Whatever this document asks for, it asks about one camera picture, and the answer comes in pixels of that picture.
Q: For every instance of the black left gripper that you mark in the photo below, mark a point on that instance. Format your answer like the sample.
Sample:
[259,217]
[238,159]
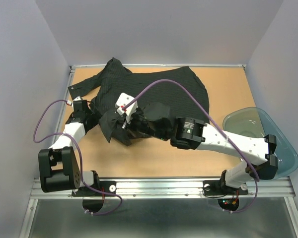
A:
[90,112]

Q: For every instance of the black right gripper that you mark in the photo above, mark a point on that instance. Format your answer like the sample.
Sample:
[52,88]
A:
[131,124]

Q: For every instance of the black pinstriped long sleeve shirt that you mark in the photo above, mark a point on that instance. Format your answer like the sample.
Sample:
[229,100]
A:
[181,90]

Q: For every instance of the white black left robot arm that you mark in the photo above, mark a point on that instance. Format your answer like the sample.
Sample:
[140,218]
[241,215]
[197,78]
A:
[58,167]

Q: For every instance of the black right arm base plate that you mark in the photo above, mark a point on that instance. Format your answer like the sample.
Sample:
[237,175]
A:
[214,188]

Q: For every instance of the aluminium table frame rail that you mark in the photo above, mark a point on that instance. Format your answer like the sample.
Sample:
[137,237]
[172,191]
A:
[273,212]

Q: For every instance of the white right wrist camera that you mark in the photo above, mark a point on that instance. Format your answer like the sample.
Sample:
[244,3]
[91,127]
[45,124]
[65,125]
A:
[126,105]

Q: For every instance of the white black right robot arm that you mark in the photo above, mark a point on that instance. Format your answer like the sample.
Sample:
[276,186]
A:
[260,162]

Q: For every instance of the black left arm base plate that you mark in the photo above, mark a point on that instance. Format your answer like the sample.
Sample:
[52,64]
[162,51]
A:
[108,186]

